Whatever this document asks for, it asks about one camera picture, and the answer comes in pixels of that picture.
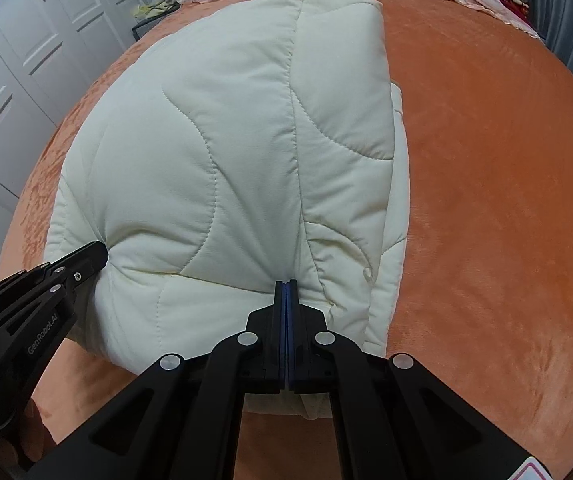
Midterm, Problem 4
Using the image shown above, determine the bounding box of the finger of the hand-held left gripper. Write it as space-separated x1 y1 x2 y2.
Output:
0 259 110 333
0 241 108 297

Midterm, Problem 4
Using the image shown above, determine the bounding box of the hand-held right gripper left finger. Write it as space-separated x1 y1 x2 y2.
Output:
26 281 288 480

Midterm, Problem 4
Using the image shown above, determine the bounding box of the beige cloth on nightstand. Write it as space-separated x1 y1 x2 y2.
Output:
136 0 182 19

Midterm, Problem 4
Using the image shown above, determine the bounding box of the grey nightstand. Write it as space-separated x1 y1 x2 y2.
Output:
130 2 183 42

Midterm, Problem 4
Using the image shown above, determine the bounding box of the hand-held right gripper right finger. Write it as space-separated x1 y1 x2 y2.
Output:
287 279 535 480

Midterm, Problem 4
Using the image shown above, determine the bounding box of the orange plush bed blanket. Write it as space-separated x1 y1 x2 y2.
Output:
0 0 573 480

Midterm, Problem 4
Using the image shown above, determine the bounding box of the cream quilted jacket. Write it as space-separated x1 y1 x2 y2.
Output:
46 0 413 422

